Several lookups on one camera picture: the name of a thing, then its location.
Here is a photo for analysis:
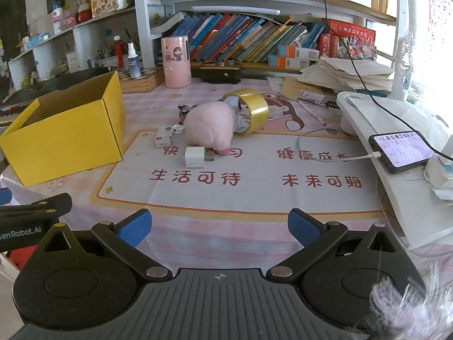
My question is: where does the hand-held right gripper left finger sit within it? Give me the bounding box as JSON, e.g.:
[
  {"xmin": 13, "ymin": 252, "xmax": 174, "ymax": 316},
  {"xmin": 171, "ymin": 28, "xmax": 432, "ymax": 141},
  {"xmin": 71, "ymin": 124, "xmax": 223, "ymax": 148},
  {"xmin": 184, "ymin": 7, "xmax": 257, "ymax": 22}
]
[{"xmin": 35, "ymin": 208, "xmax": 174, "ymax": 282}]

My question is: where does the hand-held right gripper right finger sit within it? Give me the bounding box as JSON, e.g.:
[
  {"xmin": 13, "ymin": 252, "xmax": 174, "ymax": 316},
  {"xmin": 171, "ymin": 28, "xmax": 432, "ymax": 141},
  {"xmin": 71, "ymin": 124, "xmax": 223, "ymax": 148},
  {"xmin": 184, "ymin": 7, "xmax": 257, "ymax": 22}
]
[{"xmin": 266, "ymin": 208, "xmax": 413, "ymax": 281}]

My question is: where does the yellow cardboard box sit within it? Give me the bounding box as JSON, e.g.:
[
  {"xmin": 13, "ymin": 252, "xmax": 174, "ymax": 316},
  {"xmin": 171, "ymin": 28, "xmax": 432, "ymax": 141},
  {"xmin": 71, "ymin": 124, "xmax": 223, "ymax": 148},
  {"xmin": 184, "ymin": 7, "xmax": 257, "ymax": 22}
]
[{"xmin": 0, "ymin": 71, "xmax": 126, "ymax": 188}]

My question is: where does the white charger plug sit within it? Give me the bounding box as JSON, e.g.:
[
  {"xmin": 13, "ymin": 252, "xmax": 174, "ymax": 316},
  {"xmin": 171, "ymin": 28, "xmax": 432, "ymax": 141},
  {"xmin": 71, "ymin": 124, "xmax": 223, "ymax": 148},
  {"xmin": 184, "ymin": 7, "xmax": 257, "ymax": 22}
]
[{"xmin": 184, "ymin": 146, "xmax": 217, "ymax": 168}]

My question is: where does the white staple box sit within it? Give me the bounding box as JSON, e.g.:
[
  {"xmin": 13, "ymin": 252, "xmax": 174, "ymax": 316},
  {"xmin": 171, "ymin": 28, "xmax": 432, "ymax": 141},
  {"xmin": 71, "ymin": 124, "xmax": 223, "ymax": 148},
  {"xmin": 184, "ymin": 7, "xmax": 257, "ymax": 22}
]
[{"xmin": 155, "ymin": 125, "xmax": 174, "ymax": 148}]

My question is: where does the yellow tape roll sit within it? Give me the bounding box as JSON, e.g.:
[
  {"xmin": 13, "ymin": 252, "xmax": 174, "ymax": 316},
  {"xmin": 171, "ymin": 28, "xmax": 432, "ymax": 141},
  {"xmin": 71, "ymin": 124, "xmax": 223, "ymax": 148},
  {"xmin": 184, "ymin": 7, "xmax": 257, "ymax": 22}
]
[{"xmin": 222, "ymin": 88, "xmax": 271, "ymax": 137}]

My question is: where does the pink plush toy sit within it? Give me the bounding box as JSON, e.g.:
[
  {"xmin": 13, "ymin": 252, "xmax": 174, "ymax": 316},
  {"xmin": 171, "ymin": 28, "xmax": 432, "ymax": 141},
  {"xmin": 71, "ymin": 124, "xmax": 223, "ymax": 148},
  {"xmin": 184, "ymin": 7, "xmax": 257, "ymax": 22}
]
[{"xmin": 184, "ymin": 101, "xmax": 237, "ymax": 156}]

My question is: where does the pink printed desk mat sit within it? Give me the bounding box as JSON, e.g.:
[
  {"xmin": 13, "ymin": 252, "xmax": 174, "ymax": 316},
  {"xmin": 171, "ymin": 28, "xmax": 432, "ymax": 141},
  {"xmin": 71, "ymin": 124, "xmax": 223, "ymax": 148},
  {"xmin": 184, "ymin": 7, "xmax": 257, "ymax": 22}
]
[{"xmin": 0, "ymin": 74, "xmax": 425, "ymax": 284}]

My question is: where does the white lap desk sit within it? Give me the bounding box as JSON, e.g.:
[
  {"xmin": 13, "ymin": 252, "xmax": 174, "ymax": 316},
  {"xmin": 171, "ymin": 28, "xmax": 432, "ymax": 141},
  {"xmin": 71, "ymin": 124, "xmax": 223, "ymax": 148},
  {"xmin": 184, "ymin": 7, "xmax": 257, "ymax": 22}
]
[{"xmin": 336, "ymin": 0, "xmax": 453, "ymax": 252}]

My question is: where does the white pen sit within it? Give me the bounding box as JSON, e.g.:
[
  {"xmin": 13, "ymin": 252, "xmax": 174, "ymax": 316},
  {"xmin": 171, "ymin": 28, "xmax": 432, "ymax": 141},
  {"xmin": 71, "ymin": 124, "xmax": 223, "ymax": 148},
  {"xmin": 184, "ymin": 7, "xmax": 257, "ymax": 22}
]
[{"xmin": 299, "ymin": 101, "xmax": 325, "ymax": 125}]

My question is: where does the black electronic keyboard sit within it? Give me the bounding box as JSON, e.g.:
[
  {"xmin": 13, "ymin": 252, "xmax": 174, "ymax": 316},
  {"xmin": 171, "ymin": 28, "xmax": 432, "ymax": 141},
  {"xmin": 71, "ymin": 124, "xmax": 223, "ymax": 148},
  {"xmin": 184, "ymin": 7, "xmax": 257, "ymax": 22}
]
[{"xmin": 0, "ymin": 67, "xmax": 117, "ymax": 114}]

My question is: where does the black smartphone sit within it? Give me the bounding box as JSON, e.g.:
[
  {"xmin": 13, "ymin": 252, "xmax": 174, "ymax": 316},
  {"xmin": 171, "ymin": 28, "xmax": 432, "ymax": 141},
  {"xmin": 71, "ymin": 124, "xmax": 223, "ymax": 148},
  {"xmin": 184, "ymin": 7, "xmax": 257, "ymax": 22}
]
[{"xmin": 369, "ymin": 131, "xmax": 435, "ymax": 174}]

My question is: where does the grey fuzzy microphone cover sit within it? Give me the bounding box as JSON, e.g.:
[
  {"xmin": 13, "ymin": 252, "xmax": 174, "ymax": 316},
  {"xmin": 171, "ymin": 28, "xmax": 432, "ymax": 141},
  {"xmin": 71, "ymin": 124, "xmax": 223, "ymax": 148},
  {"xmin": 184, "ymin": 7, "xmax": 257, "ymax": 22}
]
[{"xmin": 370, "ymin": 265, "xmax": 453, "ymax": 340}]

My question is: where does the wooden chessboard box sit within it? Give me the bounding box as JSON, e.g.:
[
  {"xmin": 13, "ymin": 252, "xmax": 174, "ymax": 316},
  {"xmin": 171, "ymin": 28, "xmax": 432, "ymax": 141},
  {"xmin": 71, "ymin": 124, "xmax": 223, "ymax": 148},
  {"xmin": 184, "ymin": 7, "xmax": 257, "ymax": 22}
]
[{"xmin": 118, "ymin": 67, "xmax": 165, "ymax": 94}]

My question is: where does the white small box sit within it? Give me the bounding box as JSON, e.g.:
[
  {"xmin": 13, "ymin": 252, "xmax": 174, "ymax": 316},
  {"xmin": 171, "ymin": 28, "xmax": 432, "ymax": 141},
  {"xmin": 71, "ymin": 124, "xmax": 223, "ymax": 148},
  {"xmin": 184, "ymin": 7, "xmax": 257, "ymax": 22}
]
[{"xmin": 423, "ymin": 156, "xmax": 453, "ymax": 199}]

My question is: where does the stack of papers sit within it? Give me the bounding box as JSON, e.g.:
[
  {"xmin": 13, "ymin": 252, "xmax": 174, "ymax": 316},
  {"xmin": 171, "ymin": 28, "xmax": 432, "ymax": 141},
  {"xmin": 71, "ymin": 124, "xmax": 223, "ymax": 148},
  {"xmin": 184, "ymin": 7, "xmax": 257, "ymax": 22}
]
[{"xmin": 267, "ymin": 57, "xmax": 395, "ymax": 105}]

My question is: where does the white spray bottle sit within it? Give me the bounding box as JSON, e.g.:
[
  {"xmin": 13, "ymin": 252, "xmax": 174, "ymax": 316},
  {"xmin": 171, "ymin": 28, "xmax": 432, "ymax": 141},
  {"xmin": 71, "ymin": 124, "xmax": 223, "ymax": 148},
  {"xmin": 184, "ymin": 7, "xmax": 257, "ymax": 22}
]
[{"xmin": 127, "ymin": 42, "xmax": 141, "ymax": 78}]

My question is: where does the pink cylindrical container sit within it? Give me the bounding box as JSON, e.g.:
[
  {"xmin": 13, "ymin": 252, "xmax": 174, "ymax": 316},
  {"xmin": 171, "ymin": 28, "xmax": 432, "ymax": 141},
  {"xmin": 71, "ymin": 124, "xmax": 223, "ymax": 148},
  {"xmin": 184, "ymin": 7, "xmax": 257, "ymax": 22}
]
[{"xmin": 161, "ymin": 36, "xmax": 192, "ymax": 88}]

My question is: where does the dark brown box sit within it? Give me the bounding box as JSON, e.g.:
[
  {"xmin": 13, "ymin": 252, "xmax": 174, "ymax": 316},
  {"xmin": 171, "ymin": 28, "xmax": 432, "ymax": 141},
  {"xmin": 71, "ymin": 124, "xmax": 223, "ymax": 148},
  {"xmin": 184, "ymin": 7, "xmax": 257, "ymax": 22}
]
[{"xmin": 191, "ymin": 60, "xmax": 245, "ymax": 85}]

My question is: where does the red bottle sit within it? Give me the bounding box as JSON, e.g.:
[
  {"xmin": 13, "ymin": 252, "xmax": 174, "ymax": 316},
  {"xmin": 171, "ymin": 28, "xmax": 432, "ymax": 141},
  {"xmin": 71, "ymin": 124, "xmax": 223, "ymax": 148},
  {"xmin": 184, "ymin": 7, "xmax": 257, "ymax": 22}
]
[{"xmin": 113, "ymin": 35, "xmax": 125, "ymax": 68}]

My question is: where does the white side shelf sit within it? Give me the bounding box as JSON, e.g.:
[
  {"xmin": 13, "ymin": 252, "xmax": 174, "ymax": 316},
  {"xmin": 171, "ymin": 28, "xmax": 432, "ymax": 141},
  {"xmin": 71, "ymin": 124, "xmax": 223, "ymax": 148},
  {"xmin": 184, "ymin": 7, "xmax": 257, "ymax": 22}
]
[{"xmin": 7, "ymin": 7, "xmax": 140, "ymax": 89}]

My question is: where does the white bottle with blue cap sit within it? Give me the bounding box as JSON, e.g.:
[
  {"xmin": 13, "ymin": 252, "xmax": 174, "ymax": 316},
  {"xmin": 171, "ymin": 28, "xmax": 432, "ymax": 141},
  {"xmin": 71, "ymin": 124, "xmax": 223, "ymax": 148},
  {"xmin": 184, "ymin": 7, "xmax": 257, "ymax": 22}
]
[{"xmin": 52, "ymin": 2, "xmax": 63, "ymax": 35}]

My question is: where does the red jar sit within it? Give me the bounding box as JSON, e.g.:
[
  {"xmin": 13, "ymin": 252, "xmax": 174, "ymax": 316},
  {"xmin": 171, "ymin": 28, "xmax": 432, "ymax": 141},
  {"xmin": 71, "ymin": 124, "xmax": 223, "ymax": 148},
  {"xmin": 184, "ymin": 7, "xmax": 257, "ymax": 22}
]
[{"xmin": 76, "ymin": 2, "xmax": 93, "ymax": 22}]

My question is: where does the red gift box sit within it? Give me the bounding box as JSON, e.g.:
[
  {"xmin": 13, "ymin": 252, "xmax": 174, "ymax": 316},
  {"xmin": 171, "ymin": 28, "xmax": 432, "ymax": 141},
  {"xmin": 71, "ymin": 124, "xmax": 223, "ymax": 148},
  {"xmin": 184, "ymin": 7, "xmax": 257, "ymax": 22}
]
[{"xmin": 317, "ymin": 19, "xmax": 377, "ymax": 61}]

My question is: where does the row of books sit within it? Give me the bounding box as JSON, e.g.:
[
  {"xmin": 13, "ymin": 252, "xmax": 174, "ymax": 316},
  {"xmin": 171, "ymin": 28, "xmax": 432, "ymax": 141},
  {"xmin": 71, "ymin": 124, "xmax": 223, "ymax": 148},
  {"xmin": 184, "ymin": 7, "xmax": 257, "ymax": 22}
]
[{"xmin": 170, "ymin": 12, "xmax": 328, "ymax": 63}]

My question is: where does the white desk hutch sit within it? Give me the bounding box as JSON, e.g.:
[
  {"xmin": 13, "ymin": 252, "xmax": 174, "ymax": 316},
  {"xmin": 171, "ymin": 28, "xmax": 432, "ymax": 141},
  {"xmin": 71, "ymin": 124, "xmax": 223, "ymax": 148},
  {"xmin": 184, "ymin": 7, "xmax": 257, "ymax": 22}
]
[{"xmin": 133, "ymin": 0, "xmax": 399, "ymax": 69}]

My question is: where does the white charging cable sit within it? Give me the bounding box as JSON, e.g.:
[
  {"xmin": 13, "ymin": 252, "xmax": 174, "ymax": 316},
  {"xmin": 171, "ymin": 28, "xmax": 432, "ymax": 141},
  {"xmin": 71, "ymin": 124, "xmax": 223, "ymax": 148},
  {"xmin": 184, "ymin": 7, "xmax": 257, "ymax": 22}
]
[{"xmin": 296, "ymin": 129, "xmax": 381, "ymax": 163}]

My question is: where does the black cable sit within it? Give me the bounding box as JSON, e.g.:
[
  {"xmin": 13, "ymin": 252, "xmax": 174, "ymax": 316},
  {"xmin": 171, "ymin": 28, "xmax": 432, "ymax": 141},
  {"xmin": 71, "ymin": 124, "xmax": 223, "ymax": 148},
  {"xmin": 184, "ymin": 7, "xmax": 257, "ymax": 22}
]
[{"xmin": 302, "ymin": 0, "xmax": 453, "ymax": 162}]

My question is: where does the wall poster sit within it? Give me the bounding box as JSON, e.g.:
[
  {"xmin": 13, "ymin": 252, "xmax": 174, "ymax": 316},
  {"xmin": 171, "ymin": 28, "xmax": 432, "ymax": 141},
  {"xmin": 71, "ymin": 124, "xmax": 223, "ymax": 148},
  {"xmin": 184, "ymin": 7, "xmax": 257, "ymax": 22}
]
[{"xmin": 426, "ymin": 0, "xmax": 453, "ymax": 43}]

